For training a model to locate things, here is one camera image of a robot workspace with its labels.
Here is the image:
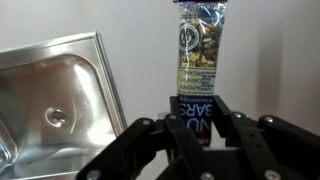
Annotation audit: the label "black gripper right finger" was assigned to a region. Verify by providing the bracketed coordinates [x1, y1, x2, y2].
[211, 94, 320, 180]

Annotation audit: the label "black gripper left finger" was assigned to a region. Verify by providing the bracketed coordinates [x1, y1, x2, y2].
[75, 95, 214, 180]

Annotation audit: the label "blue nut chocolate bar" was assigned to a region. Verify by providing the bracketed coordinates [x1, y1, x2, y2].
[172, 0, 229, 147]

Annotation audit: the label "stainless steel sink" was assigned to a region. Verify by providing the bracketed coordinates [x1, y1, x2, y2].
[0, 31, 129, 180]

